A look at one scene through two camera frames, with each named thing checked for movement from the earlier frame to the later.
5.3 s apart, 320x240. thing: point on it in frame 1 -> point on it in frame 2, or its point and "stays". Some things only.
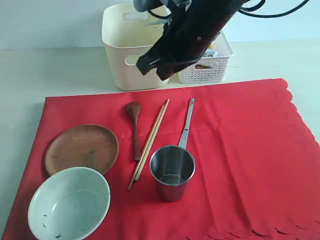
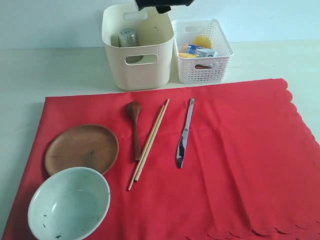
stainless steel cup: (171, 167) -> (126, 37)
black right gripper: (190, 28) -> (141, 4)
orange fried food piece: (198, 66) stays
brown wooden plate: (82, 146) stays
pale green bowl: (69, 204) stays
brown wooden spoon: (134, 109) stays
